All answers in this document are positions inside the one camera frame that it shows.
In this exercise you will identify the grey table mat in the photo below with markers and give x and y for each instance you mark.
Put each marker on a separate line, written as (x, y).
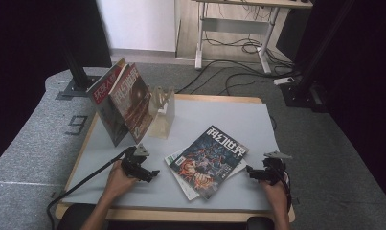
(213, 111)

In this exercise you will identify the plastic portrait cover magazine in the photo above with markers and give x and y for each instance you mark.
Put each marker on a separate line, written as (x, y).
(109, 126)

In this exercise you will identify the white snowy scene magazine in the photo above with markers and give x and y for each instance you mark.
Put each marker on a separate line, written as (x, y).
(187, 192)

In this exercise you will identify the white desk frame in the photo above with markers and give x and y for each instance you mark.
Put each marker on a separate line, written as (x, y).
(232, 26)

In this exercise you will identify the black slanted metal stand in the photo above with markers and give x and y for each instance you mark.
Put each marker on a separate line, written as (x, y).
(296, 96)

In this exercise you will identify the black curtain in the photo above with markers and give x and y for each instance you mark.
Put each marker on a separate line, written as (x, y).
(27, 48)
(366, 96)

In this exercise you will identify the dark blue cover magazine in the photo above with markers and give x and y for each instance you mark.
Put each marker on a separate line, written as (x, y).
(206, 159)

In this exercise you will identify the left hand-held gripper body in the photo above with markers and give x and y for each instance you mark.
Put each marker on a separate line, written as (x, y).
(133, 163)

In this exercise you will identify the black stand with base plate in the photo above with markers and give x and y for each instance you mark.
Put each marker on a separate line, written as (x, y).
(80, 87)

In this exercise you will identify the red brown cover magazine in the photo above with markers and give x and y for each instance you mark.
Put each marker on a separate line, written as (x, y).
(133, 102)

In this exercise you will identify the clear acrylic magazine rack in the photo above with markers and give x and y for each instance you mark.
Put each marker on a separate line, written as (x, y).
(163, 124)

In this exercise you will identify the person's black pants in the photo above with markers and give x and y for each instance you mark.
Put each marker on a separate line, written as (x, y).
(72, 217)

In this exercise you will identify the person's right hand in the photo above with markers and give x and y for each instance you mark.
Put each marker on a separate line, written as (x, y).
(277, 195)

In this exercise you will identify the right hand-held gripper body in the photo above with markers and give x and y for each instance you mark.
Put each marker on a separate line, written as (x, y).
(275, 171)

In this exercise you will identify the person's left hand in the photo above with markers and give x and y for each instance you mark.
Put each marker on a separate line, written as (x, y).
(120, 183)

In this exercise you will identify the white power strip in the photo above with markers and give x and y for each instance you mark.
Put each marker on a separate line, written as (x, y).
(283, 81)

